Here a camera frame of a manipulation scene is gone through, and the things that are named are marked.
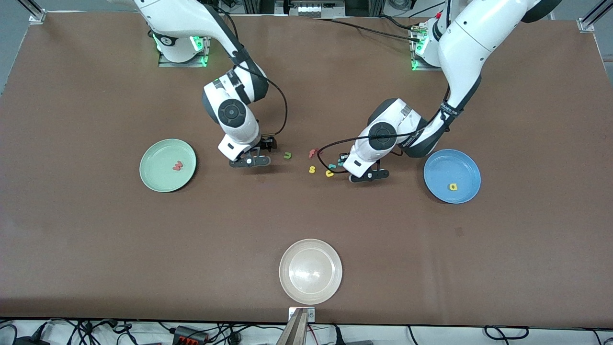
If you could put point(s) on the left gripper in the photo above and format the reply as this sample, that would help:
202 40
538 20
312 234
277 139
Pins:
344 158

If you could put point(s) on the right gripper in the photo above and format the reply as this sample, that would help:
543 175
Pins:
266 143

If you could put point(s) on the pink letter w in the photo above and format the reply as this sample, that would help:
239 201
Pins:
177 166

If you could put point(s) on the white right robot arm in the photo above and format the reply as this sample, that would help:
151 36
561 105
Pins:
191 19

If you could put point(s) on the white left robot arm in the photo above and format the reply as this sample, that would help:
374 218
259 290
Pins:
479 38

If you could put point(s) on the red letter f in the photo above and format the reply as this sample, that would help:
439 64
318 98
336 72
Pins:
312 153

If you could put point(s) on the green plate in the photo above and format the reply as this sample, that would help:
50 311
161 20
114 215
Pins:
163 158

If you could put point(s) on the blue plate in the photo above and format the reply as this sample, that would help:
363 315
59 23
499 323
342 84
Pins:
452 167

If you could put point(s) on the beige plate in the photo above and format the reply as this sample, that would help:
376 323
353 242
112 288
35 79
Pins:
311 271

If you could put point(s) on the grey control box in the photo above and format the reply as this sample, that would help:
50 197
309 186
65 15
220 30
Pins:
311 8

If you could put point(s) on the black plug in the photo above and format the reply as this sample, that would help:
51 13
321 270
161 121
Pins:
339 338

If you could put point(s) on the black orange power strip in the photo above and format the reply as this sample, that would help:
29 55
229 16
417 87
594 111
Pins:
189 335

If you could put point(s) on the brown table cover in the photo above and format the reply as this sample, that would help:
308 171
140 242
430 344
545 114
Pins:
96 263

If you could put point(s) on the black power adapter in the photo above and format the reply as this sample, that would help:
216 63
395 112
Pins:
28 341

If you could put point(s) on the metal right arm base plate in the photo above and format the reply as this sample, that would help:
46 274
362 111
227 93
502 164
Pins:
208 43

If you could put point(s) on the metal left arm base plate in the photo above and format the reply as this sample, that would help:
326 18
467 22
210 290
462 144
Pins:
426 69

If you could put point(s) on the metal bracket plate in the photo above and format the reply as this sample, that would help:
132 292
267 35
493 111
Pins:
312 315

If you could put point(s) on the aluminium camera post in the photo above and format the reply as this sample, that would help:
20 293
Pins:
294 333

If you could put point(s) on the aluminium frame post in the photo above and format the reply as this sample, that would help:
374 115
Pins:
591 17
36 17

